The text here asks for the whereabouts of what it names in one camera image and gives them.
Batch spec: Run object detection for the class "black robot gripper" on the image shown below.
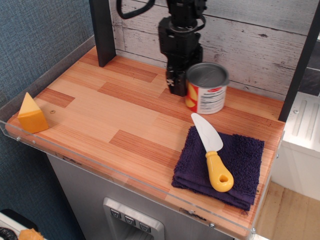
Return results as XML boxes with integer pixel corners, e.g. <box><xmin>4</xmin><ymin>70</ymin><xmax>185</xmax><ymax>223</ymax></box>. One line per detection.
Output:
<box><xmin>158</xmin><ymin>0</ymin><xmax>207</xmax><ymax>97</ymax></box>

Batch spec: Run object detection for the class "toy tin can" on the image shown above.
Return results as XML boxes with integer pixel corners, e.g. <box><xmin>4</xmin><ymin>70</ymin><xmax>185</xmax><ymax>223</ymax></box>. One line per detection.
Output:
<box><xmin>185</xmin><ymin>62</ymin><xmax>230</xmax><ymax>115</ymax></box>

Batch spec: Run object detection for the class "folded purple towel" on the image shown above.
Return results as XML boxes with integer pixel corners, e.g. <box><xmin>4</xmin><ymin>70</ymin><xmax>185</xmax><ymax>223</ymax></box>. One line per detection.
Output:
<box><xmin>171</xmin><ymin>125</ymin><xmax>265</xmax><ymax>212</ymax></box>

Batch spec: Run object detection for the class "yellow toy cheese wedge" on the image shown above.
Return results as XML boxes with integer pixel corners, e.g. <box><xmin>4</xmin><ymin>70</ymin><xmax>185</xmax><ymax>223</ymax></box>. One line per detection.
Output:
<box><xmin>17</xmin><ymin>92</ymin><xmax>49</xmax><ymax>134</ymax></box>

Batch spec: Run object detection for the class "white toy sink counter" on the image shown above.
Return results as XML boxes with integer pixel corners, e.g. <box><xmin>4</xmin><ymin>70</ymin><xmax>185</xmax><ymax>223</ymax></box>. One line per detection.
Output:
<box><xmin>271</xmin><ymin>92</ymin><xmax>320</xmax><ymax>200</ymax></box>

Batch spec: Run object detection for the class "silver toy fridge cabinet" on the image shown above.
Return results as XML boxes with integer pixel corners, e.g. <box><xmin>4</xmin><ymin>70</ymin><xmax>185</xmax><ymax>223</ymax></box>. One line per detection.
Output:
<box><xmin>48</xmin><ymin>155</ymin><xmax>231</xmax><ymax>240</ymax></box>

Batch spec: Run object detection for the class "ice dispenser button panel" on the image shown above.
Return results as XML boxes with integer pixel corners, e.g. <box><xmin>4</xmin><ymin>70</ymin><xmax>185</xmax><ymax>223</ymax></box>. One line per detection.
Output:
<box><xmin>103</xmin><ymin>197</ymin><xmax>165</xmax><ymax>240</ymax></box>

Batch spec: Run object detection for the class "clear acrylic table guard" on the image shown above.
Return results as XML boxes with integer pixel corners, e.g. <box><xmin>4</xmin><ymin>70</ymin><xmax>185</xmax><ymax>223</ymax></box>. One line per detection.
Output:
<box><xmin>0</xmin><ymin>38</ymin><xmax>285</xmax><ymax>240</ymax></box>

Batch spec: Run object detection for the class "black orange object corner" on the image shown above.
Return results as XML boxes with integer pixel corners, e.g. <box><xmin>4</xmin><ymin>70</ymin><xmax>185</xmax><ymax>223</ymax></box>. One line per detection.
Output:
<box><xmin>0</xmin><ymin>209</ymin><xmax>46</xmax><ymax>240</ymax></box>

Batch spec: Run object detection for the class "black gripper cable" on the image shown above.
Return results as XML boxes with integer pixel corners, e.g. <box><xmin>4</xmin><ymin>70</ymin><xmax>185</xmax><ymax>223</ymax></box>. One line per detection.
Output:
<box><xmin>116</xmin><ymin>0</ymin><xmax>156</xmax><ymax>20</ymax></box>

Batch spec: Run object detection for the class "dark vertical post left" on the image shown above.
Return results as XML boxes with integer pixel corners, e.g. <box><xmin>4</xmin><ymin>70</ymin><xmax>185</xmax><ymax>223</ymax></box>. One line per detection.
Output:
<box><xmin>89</xmin><ymin>0</ymin><xmax>117</xmax><ymax>67</ymax></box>

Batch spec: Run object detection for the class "dark vertical post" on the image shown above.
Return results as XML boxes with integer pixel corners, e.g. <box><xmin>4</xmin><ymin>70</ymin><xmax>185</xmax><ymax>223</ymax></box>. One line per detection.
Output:
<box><xmin>278</xmin><ymin>1</ymin><xmax>320</xmax><ymax>122</ymax></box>
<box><xmin>89</xmin><ymin>0</ymin><xmax>117</xmax><ymax>67</ymax></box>

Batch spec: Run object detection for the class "dark vertical post right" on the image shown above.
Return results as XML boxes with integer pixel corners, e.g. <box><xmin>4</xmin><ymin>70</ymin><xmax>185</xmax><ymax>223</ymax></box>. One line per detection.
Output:
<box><xmin>278</xmin><ymin>1</ymin><xmax>320</xmax><ymax>122</ymax></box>

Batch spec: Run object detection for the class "toy knife yellow handle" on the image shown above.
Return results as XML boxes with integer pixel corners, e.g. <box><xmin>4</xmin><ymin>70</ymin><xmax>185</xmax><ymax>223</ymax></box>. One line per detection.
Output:
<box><xmin>191</xmin><ymin>113</ymin><xmax>234</xmax><ymax>193</ymax></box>

